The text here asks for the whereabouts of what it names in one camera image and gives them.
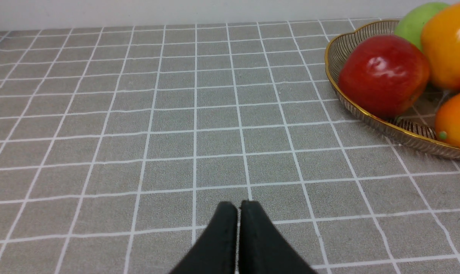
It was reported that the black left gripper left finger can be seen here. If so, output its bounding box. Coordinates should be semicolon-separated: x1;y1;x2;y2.
170;201;238;274

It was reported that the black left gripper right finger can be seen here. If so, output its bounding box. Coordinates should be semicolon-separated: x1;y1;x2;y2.
238;201;316;274

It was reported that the orange mango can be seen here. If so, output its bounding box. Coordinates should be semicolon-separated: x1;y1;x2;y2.
435;93;460;148
421;2;460;91

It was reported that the red apple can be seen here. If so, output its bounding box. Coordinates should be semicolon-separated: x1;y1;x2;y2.
338;34;430;119

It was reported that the orange mango in basket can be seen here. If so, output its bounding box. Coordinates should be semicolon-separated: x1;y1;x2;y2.
435;93;460;148

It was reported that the green apple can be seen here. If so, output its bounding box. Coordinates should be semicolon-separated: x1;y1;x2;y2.
394;2;449;51

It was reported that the gold wire fruit basket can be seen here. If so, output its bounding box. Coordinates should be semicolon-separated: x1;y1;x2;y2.
325;20;460;160

